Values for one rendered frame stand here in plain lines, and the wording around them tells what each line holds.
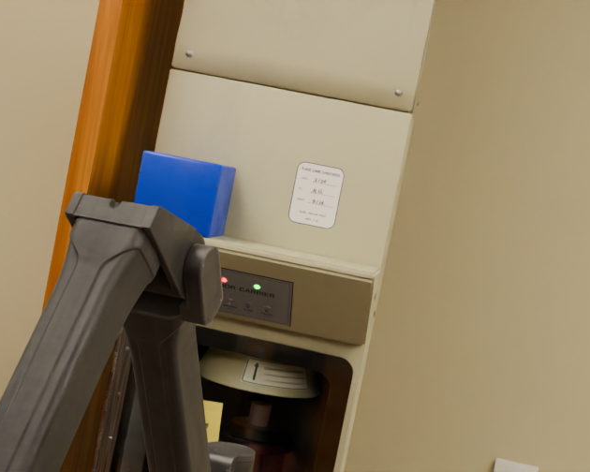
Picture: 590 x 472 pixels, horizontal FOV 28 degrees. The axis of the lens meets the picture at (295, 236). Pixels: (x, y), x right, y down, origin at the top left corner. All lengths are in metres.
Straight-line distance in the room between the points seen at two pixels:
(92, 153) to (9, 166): 0.60
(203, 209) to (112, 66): 0.21
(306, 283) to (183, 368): 0.39
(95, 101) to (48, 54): 0.59
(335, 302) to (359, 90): 0.28
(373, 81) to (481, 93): 0.46
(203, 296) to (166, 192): 0.46
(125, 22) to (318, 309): 0.43
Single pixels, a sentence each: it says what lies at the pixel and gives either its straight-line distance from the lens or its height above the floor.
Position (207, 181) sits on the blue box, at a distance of 1.42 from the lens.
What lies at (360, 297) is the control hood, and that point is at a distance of 1.42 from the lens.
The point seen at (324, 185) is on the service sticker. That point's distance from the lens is 1.51.
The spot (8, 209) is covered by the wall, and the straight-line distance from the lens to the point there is 2.07.
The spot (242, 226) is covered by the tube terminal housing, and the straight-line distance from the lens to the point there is 1.52.
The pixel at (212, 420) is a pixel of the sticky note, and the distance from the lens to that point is 1.54.
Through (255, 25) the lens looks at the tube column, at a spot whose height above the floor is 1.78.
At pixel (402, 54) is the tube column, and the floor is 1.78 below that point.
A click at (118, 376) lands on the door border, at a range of 1.56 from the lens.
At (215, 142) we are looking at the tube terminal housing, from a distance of 1.53.
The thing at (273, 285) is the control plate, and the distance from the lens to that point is 1.43.
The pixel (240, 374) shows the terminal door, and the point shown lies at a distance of 1.52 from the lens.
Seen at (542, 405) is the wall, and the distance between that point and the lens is 1.96.
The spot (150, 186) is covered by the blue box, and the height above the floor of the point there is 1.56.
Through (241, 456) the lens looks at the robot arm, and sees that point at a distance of 1.29.
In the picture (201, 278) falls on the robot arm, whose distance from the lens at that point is 0.98.
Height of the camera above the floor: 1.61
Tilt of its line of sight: 3 degrees down
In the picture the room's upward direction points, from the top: 11 degrees clockwise
